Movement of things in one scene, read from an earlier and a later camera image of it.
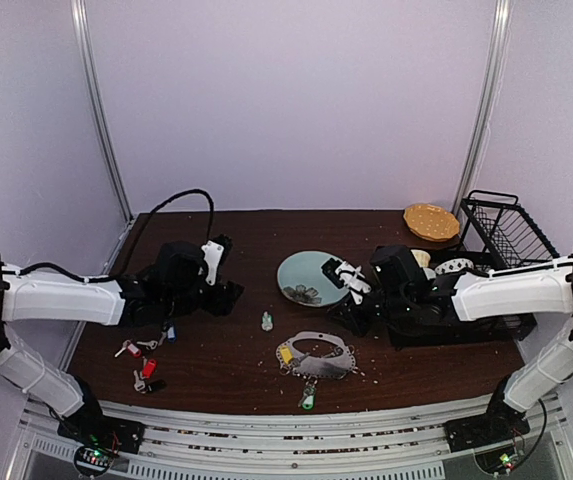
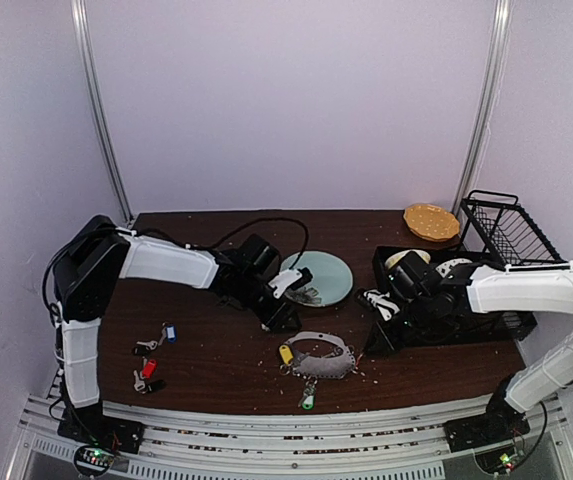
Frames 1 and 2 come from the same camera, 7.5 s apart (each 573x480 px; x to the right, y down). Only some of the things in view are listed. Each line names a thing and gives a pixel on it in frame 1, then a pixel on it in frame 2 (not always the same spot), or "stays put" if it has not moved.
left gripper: [224, 298] to [275, 319]
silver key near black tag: [140, 384] stays put
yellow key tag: [286, 353] stays put
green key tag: [308, 401] stays put
